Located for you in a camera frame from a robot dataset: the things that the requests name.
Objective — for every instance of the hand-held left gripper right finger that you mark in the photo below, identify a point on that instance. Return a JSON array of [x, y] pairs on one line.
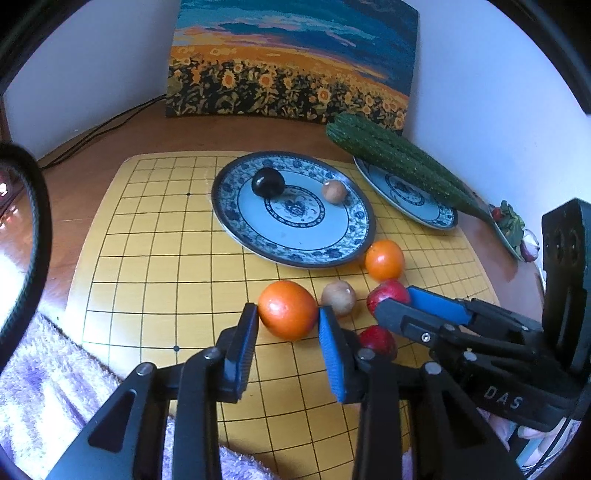
[[332, 364]]

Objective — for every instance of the small blue patterned plate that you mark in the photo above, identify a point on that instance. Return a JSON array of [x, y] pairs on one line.
[[415, 205]]

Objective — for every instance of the red apple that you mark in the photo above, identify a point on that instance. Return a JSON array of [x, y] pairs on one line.
[[383, 292], [376, 339]]

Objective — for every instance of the blue plate under vegetables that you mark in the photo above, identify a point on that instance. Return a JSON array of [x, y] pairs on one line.
[[508, 243]]

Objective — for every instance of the large blue patterned plate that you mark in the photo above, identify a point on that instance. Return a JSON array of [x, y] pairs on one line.
[[295, 230]]

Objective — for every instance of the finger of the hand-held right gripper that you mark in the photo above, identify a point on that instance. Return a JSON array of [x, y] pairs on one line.
[[438, 304], [397, 316]]

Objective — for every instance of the black plum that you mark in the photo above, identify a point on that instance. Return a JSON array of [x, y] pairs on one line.
[[268, 182]]

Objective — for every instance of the sunflower field painting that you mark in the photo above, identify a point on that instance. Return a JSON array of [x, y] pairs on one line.
[[286, 60]]

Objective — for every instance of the yellow go board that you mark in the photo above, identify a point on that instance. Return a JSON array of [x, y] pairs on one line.
[[152, 240]]

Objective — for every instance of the brown longan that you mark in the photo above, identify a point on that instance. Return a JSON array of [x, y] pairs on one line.
[[339, 297], [334, 190]]

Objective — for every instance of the green bumpy cucumber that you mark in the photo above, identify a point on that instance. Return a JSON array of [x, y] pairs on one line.
[[397, 152]]

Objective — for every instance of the green leafy vegetable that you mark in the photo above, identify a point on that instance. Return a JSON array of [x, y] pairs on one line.
[[511, 221]]

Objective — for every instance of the purple onion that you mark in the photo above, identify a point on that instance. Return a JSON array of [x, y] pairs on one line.
[[530, 247]]

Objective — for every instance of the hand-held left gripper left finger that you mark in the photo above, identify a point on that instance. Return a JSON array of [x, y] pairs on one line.
[[242, 353]]

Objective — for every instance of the orange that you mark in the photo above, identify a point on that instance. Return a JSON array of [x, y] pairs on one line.
[[384, 260], [287, 310]]

